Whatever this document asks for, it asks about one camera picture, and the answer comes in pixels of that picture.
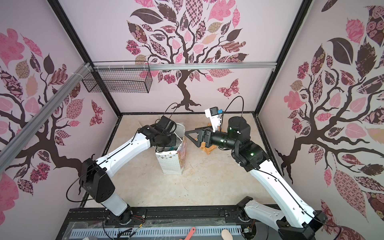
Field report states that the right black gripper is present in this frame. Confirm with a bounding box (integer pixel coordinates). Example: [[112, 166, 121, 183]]
[[186, 124, 240, 153]]

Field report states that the orange-brown snack bag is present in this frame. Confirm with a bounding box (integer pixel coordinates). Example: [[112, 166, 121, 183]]
[[200, 142, 217, 155]]

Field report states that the white patterned paper gift bag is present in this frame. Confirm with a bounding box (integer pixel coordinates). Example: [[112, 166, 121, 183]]
[[156, 123, 187, 176]]

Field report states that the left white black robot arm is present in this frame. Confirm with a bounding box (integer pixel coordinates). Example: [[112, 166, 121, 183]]
[[80, 116, 177, 225]]

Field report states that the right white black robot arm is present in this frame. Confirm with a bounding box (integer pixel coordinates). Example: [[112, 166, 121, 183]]
[[185, 117, 327, 240]]

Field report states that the beige oval object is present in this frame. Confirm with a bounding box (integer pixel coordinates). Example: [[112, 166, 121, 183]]
[[221, 229, 233, 240]]

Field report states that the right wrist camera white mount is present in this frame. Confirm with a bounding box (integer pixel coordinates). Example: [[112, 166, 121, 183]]
[[205, 107, 223, 132]]

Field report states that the black wire mesh basket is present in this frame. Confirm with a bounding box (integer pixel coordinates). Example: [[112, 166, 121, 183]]
[[82, 60, 153, 94]]

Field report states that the horizontal aluminium rail back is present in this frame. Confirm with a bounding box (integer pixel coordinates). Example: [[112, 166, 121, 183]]
[[93, 62, 277, 71]]

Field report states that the grey slotted cable duct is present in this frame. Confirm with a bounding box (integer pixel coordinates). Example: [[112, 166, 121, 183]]
[[64, 226, 244, 240]]

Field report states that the pink plastic tool handle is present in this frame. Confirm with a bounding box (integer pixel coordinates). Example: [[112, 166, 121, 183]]
[[180, 227, 196, 240]]

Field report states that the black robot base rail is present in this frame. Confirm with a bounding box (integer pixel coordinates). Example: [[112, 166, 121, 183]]
[[57, 205, 281, 240]]

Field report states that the diagonal aluminium rail left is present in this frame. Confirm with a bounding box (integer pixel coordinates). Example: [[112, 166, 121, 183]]
[[1, 63, 92, 173]]

